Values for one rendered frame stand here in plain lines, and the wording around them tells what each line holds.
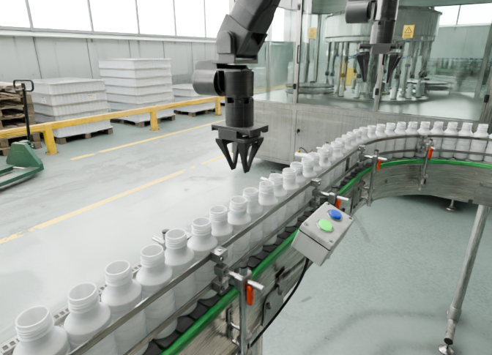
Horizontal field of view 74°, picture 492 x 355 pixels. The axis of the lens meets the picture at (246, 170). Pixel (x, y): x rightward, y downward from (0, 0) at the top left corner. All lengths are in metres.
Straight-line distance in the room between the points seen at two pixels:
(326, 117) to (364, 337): 2.39
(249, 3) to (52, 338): 0.57
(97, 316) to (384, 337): 1.79
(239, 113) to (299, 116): 3.29
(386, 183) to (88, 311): 1.40
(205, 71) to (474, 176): 1.43
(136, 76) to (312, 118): 4.20
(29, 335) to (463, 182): 1.71
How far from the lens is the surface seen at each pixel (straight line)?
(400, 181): 1.71
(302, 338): 2.02
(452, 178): 1.82
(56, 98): 6.27
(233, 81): 0.62
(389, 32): 0.98
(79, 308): 0.51
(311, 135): 3.88
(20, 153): 4.97
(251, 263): 0.80
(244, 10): 0.61
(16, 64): 7.91
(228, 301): 0.72
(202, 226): 0.62
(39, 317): 0.53
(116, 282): 0.54
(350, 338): 2.08
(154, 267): 0.56
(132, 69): 7.03
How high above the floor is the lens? 1.47
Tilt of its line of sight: 20 degrees down
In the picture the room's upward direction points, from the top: straight up
